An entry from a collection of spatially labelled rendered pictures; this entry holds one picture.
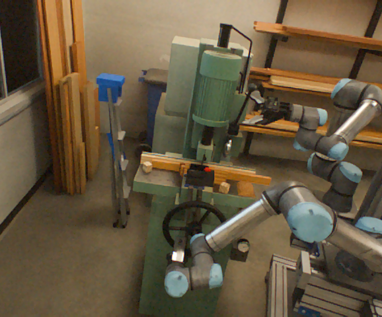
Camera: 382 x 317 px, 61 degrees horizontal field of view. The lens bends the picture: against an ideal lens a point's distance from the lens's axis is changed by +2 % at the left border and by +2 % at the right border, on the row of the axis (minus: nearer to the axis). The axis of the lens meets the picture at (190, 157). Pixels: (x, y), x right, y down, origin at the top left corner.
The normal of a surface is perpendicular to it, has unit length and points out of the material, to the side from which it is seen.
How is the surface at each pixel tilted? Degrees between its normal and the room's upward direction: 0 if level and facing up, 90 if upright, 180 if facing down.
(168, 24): 90
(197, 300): 90
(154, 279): 90
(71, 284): 0
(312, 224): 87
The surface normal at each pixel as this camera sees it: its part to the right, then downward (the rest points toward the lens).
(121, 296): 0.15, -0.88
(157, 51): 0.00, 0.44
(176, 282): 0.04, -0.05
